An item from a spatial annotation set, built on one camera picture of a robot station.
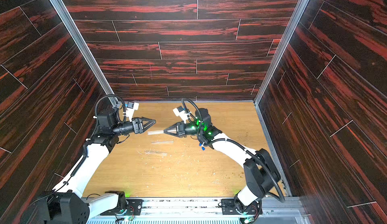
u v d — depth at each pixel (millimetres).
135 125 639
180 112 689
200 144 963
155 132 689
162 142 959
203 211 730
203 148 939
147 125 672
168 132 674
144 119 737
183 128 642
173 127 667
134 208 724
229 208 732
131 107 661
